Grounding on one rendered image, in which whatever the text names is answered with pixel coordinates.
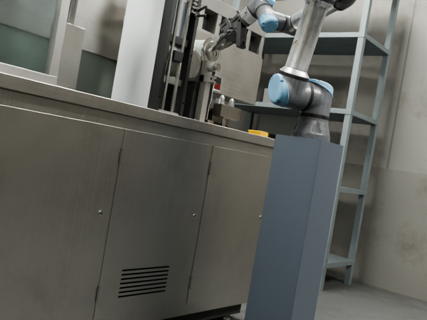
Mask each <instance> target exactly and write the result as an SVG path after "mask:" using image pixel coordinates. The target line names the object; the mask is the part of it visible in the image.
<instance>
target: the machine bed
mask: <svg viewBox="0 0 427 320"><path fill-rule="evenodd" d="M0 88H3V89H7V90H12V91H17V92H21V93H26V94H30V95H35V96H38V97H44V98H49V99H52V100H58V101H61V102H67V103H72V104H75V105H81V106H84V107H89V108H93V109H98V110H104V111H107V112H113V113H116V114H121V115H125V116H130V117H136V118H139V119H144V120H148V121H153V122H157V123H162V124H167V125H170V126H176V127H179V128H185V129H189V130H194V131H199V132H202V133H208V134H211V135H217V136H220V137H226V138H231V139H234V140H239V141H243V142H248V143H254V144H257V145H263V146H266V147H271V148H274V144H275V139H272V138H268V137H263V136H259V135H254V134H251V133H247V132H244V131H239V130H234V129H231V128H227V127H223V126H218V125H215V124H210V123H206V122H203V121H198V120H195V119H190V118H187V117H182V116H177V115H174V114H169V113H166V112H162V111H158V110H154V109H148V108H145V107H141V106H138V105H133V104H130V103H125V102H120V101H117V100H112V99H109V98H104V97H100V96H96V95H92V94H89V93H84V92H81V91H76V90H71V89H68V88H63V87H60V86H55V85H52V84H48V83H43V82H39V81H35V80H31V79H27V78H24V77H19V76H14V75H11V74H7V73H3V72H0Z"/></svg>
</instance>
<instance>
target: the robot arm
mask: <svg viewBox="0 0 427 320"><path fill-rule="evenodd" d="M304 1H305V5H304V8H303V9H302V10H300V11H298V12H297V13H295V14H293V15H292V16H287V15H284V14H281V13H278V12H275V11H273V9H272V6H273V5H274V4H275V2H276V1H275V0H253V1H252V2H251V3H250V4H249V5H248V6H247V7H245V8H244V9H243V10H242V11H239V10H238V11H237V12H236V13H237V14H236V15H235V16H234V17H233V18H231V17H229V18H227V17H226V18H225V19H224V20H223V21H222V22H221V23H220V24H219V27H220V30H221V32H223V34H221V35H220V36H217V35H214V36H213V43H214V45H213V47H212V51H214V50H217V49H218V51H220V50H223V49H225V48H228V47H229V46H231V45H232V44H234V43H235V42H236V47H237V48H240V49H245V48H246V36H247V27H249V26H250V25H252V24H253V23H254V22H255V21H256V20H257V19H258V21H259V25H260V27H261V29H262V30H263V31H264V32H273V31H275V30H276V31H279V32H282V33H286V34H289V35H290V36H295V37H294V40H293V43H292V46H291V49H290V53H289V55H288V58H287V62H286V65H285V66H284V67H283V68H281V69H280V71H279V74H275V75H273V77H272V78H271V79H270V81H269V86H268V95H269V99H270V101H271V102H272V103H273V104H275V105H278V106H280V107H286V108H289V109H294V110H299V111H300V114H299V119H298V121H297V123H296V125H295V127H294V129H293V131H292V135H291V136H293V137H303V138H313V139H319V140H324V141H327V142H330V133H329V125H328V122H329V115H330V108H331V104H332V99H333V91H334V90H333V87H332V86H331V85H330V84H329V83H326V82H324V81H321V80H317V79H309V76H308V74H307V71H308V67H309V64H310V61H311V58H312V56H313V52H314V50H315V46H316V43H317V40H318V37H319V35H320V31H321V29H322V25H323V22H324V19H325V17H327V16H329V15H330V14H332V13H334V12H336V11H343V10H345V9H347V8H349V7H350V6H352V5H353V4H354V3H355V1H356V0H304Z"/></svg>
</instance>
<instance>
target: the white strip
mask: <svg viewBox="0 0 427 320"><path fill-rule="evenodd" d="M164 5H165V0H128V1H127V5H126V13H125V20H124V24H123V31H122V36H121V42H120V47H119V54H118V61H117V66H116V73H115V77H114V84H113V89H112V96H111V99H112V100H117V101H120V102H125V103H130V104H133V105H138V106H141V107H145V108H147V104H148V100H149V93H150V89H151V81H152V77H153V70H154V63H155V58H156V51H157V47H158V40H159V33H160V28H161V21H162V17H163V10H164Z"/></svg>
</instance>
